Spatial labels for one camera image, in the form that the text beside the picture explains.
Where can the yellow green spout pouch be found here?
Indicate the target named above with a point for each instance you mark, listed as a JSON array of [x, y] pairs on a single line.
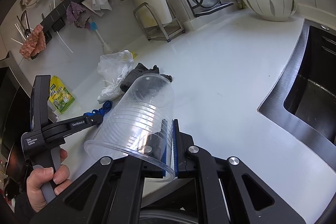
[[61, 98]]

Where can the purple cloth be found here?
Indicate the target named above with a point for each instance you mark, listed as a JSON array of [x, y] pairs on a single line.
[[77, 15]]

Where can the dark grey cloth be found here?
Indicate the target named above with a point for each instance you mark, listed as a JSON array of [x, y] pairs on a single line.
[[139, 69]]

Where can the white colander bowl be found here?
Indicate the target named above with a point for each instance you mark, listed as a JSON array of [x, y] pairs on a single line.
[[267, 7]]

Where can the pink cloth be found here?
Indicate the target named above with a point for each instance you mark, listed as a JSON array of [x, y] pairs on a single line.
[[32, 43]]

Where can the black integrated stove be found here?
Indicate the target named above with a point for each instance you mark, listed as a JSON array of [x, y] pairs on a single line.
[[10, 108]]

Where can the black hook block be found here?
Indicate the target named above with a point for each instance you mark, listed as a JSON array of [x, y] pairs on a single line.
[[57, 25]]

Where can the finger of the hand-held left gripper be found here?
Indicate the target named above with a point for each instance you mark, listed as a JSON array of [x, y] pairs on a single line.
[[78, 123]]

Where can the black sink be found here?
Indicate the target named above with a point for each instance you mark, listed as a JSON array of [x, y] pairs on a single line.
[[309, 98]]

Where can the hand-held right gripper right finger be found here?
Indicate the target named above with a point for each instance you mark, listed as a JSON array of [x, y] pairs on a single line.
[[175, 148]]

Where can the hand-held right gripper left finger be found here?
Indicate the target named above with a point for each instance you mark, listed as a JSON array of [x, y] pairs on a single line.
[[155, 171]]

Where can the blue white bottle brush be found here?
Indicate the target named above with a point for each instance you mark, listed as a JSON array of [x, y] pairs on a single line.
[[105, 45]]

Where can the dark metal spoon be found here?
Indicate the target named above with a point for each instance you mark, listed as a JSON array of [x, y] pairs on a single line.
[[25, 22]]

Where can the person's left forearm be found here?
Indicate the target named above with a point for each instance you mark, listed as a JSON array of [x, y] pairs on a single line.
[[23, 209]]

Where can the clear plastic cup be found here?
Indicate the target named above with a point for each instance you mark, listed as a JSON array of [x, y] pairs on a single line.
[[136, 113]]

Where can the bundle of white chopsticks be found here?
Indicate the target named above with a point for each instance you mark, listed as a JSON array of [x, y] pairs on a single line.
[[19, 32]]

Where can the white plastic bag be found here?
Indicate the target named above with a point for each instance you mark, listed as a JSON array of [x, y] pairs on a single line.
[[113, 69]]

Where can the person's left hand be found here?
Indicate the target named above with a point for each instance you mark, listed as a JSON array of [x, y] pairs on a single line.
[[36, 182]]

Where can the dark wok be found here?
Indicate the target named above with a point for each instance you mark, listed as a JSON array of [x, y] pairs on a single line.
[[13, 169]]

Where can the steel cutting board rack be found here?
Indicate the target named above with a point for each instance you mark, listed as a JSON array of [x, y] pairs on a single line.
[[139, 6]]

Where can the grey perforated waste basket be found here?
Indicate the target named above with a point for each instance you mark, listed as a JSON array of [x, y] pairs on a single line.
[[168, 218]]

